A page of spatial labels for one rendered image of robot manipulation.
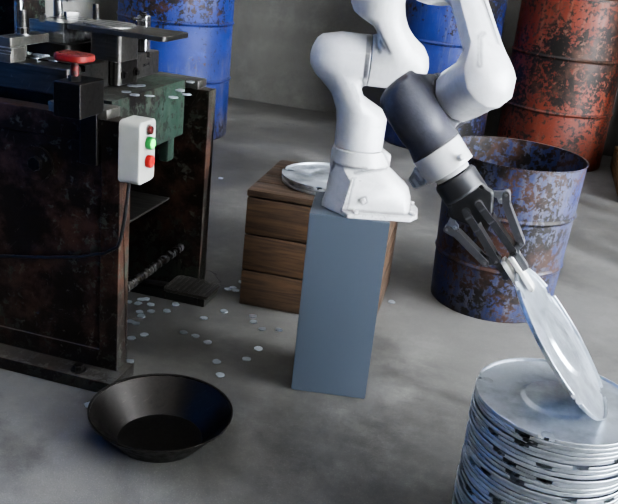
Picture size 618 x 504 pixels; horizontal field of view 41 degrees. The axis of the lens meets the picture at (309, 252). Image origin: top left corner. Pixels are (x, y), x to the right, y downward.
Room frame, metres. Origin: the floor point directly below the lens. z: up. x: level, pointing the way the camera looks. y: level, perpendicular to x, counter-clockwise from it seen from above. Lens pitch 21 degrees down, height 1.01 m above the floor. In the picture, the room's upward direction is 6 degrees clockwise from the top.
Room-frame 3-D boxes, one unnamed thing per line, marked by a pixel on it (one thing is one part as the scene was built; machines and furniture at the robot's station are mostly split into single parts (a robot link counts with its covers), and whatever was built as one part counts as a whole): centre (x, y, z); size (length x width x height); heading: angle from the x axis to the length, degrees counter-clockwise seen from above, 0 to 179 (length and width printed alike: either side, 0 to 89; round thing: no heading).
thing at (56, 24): (2.02, 0.64, 0.76); 0.15 x 0.09 x 0.05; 166
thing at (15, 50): (1.86, 0.69, 0.76); 0.17 x 0.06 x 0.10; 166
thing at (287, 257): (2.36, -0.04, 0.18); 0.40 x 0.38 x 0.35; 79
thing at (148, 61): (2.02, 0.65, 0.68); 0.45 x 0.30 x 0.06; 166
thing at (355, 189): (1.83, -0.13, 0.52); 0.22 x 0.19 x 0.14; 87
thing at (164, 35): (1.98, 0.48, 0.72); 0.25 x 0.14 x 0.14; 76
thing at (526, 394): (1.28, -0.46, 0.31); 0.29 x 0.29 x 0.01
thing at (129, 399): (1.49, 0.27, 0.04); 0.30 x 0.30 x 0.07
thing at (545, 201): (2.46, -0.59, 0.24); 0.42 x 0.42 x 0.48
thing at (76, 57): (1.65, 0.50, 0.72); 0.07 x 0.06 x 0.08; 76
